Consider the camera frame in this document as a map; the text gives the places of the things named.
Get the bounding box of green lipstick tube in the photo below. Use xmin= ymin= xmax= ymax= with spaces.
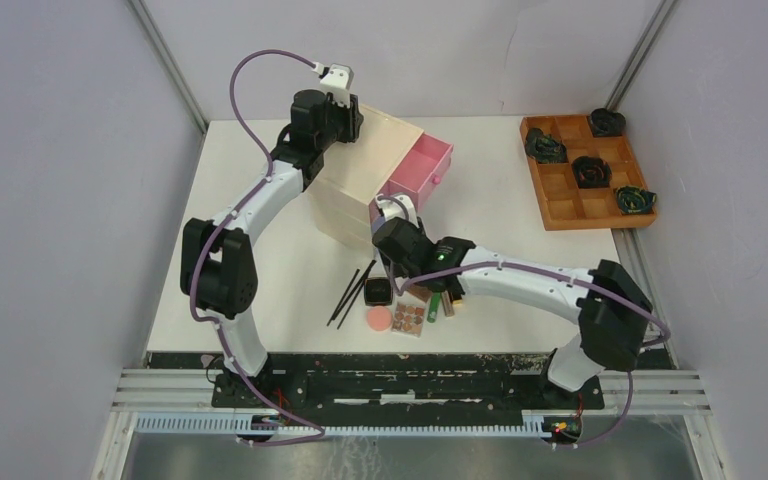
xmin=426 ymin=294 xmax=441 ymax=323

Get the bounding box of cream drawer organizer cabinet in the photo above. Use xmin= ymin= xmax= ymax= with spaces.
xmin=306 ymin=105 xmax=425 ymax=251

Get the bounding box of black square compact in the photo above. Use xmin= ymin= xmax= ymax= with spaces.
xmin=363 ymin=277 xmax=394 ymax=307

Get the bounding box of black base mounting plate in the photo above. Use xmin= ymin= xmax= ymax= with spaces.
xmin=210 ymin=367 xmax=605 ymax=412

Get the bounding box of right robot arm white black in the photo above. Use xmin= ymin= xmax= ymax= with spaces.
xmin=372 ymin=218 xmax=654 ymax=408

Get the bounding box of pink drawer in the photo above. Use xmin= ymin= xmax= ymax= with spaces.
xmin=363 ymin=133 xmax=453 ymax=223

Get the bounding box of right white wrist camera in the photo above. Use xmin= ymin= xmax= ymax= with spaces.
xmin=371 ymin=193 xmax=419 ymax=232

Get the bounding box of dark rolled cloth middle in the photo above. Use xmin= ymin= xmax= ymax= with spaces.
xmin=571 ymin=156 xmax=612 ymax=189

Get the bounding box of dark rolled cloth back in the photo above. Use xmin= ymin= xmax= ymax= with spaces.
xmin=587 ymin=108 xmax=627 ymax=138

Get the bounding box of dark rolled cloth left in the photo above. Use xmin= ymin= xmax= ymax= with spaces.
xmin=524 ymin=127 xmax=568 ymax=164

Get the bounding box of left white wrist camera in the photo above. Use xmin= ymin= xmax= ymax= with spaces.
xmin=314 ymin=62 xmax=354 ymax=108

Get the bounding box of rose gold lipstick tube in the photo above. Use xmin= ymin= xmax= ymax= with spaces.
xmin=441 ymin=292 xmax=455 ymax=317

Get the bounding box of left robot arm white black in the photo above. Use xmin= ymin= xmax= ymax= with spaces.
xmin=180 ymin=89 xmax=364 ymax=407

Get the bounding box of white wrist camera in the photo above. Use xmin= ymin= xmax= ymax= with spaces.
xmin=371 ymin=193 xmax=419 ymax=232
xmin=314 ymin=62 xmax=354 ymax=108

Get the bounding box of pink round powder puff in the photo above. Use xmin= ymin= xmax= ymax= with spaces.
xmin=366 ymin=306 xmax=393 ymax=332

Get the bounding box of eyeshadow palette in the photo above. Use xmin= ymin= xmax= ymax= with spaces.
xmin=390 ymin=302 xmax=427 ymax=338

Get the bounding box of orange wooden compartment tray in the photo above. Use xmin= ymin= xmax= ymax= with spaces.
xmin=520 ymin=114 xmax=657 ymax=231

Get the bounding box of brown square blush compact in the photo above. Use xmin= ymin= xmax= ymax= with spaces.
xmin=406 ymin=285 xmax=434 ymax=303

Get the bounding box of dark rolled cloth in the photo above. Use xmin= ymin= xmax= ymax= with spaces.
xmin=524 ymin=127 xmax=568 ymax=164
xmin=571 ymin=156 xmax=612 ymax=189
xmin=587 ymin=108 xmax=627 ymax=138
xmin=614 ymin=185 xmax=657 ymax=215

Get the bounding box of dark rolled cloth front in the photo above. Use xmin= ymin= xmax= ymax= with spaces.
xmin=614 ymin=185 xmax=657 ymax=215

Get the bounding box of white slotted cable duct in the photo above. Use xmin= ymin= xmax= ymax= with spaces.
xmin=133 ymin=411 xmax=546 ymax=439

